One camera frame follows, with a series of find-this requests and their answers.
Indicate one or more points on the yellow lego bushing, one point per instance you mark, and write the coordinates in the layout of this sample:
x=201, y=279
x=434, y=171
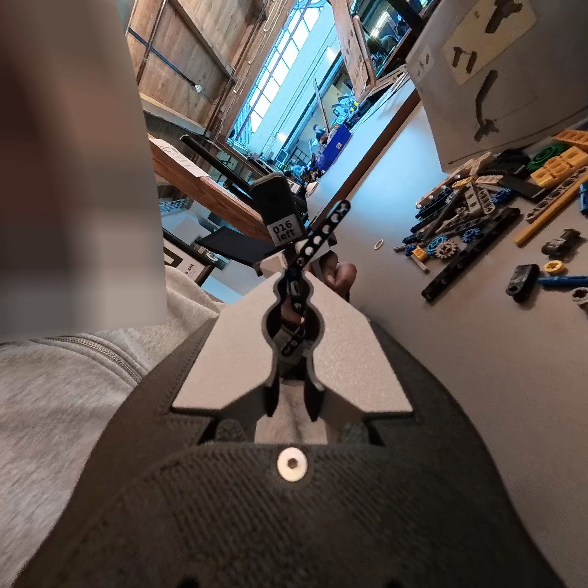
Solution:
x=549, y=268

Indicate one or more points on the wooden beam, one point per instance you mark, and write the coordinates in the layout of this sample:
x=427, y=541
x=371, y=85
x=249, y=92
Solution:
x=216, y=197

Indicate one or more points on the person's grey hoodie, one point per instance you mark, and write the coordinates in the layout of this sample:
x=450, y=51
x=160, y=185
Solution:
x=55, y=390

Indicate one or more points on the large glass window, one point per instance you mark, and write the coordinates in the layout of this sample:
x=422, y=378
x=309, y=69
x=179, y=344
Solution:
x=275, y=69

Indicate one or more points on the blue lego axle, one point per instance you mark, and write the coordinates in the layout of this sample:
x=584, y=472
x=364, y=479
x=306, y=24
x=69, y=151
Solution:
x=562, y=281

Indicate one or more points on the yellow lego block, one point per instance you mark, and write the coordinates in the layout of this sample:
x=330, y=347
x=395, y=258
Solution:
x=558, y=167

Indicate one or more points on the grey lego gear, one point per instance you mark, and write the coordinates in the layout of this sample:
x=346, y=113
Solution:
x=446, y=250

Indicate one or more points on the short black lego beam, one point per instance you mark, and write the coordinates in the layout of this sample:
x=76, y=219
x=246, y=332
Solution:
x=321, y=232

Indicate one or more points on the pile of mixed lego parts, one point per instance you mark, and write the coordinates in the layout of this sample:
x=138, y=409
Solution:
x=459, y=202

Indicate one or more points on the white paper sheet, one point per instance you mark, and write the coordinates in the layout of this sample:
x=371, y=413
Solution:
x=177, y=158

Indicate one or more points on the black pole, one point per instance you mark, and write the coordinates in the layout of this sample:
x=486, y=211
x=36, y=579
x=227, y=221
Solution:
x=211, y=158

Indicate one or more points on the white table with wooden edge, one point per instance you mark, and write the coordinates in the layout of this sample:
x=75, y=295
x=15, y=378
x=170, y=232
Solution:
x=367, y=147

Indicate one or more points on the long black lego beam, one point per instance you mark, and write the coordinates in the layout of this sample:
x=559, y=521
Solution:
x=468, y=253

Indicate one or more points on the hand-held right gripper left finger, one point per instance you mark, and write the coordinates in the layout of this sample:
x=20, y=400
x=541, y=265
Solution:
x=216, y=367

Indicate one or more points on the yellow lego beam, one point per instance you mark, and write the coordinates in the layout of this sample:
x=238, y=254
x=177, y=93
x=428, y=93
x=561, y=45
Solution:
x=572, y=140

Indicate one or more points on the blue plastic bin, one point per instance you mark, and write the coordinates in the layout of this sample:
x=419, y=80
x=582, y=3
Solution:
x=337, y=142

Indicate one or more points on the black lego connector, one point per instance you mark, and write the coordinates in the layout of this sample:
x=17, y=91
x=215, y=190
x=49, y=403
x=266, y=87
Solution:
x=560, y=241

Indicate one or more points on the long yellow lego rod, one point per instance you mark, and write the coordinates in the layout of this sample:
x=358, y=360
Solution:
x=551, y=209

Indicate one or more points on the framed marker sign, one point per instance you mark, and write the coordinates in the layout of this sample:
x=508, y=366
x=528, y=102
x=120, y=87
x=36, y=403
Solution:
x=183, y=264

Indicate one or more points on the person's left hand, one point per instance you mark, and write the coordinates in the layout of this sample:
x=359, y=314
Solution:
x=340, y=275

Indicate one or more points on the cardboard panel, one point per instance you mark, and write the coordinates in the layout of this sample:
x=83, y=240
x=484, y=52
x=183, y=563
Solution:
x=353, y=46

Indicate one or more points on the grey instruction booklet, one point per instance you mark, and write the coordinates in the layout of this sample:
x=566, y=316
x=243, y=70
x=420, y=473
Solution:
x=505, y=92

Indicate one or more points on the blue lego gear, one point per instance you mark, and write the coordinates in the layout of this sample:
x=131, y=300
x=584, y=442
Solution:
x=434, y=246
x=471, y=235

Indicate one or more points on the green lego gear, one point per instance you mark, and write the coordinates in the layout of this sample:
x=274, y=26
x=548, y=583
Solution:
x=546, y=158

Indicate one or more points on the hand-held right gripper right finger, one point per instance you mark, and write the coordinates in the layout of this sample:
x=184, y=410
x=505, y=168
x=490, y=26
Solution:
x=363, y=367

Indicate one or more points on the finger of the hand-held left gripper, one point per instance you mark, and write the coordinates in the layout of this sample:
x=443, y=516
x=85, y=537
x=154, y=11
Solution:
x=273, y=265
x=321, y=250

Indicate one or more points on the grey lego bushing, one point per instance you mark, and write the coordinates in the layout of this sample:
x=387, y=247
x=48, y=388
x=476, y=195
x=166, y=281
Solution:
x=581, y=308

